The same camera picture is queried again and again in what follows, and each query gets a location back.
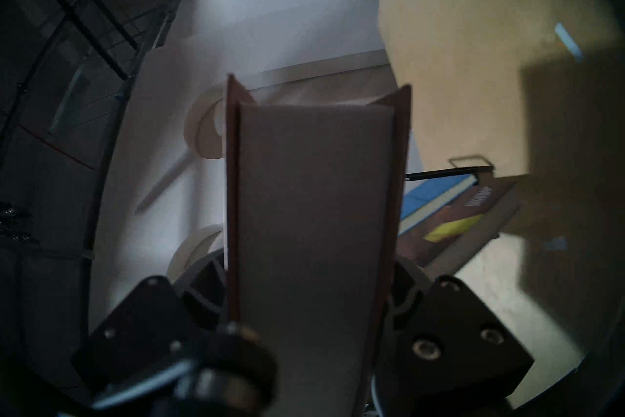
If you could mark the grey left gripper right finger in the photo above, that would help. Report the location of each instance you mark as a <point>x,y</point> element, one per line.
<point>454,338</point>

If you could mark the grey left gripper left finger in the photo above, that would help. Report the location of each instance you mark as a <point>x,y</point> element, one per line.
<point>141,333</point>

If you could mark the dark book with yellow mark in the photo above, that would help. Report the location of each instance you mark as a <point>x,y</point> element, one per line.
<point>468,220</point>

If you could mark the large brown HOMES book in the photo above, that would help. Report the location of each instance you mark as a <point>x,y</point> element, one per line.
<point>312,225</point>

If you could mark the blue cover book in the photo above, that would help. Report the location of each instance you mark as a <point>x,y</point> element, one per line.
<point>429,193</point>

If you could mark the blue tape strip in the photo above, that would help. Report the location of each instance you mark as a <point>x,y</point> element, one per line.
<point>569,42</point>

